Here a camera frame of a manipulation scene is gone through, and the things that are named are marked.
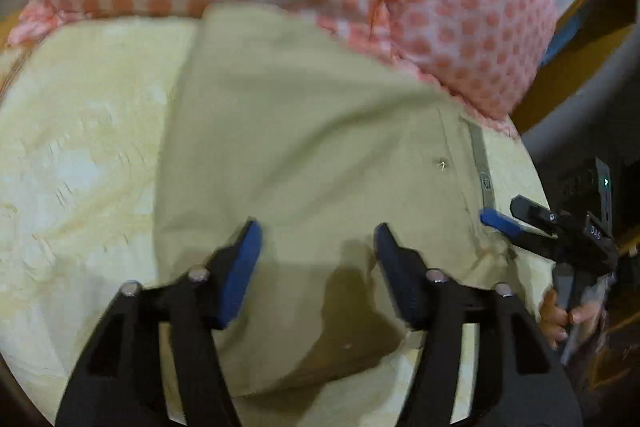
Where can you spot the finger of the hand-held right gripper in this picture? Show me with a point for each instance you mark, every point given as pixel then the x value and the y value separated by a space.
pixel 500 222

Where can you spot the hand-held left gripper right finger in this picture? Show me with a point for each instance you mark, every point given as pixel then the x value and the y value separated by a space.
pixel 396 268

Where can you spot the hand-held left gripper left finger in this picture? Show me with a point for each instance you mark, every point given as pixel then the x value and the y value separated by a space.
pixel 241 268

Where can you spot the beige pants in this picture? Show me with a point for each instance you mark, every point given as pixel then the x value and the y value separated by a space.
pixel 320 167

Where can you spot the person's right hand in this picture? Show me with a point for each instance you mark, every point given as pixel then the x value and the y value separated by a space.
pixel 557 317

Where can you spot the pale yellow bed sheet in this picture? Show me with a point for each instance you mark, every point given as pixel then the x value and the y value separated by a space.
pixel 80 167

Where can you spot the wooden bed frame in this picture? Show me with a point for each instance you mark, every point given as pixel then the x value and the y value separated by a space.
pixel 575 32

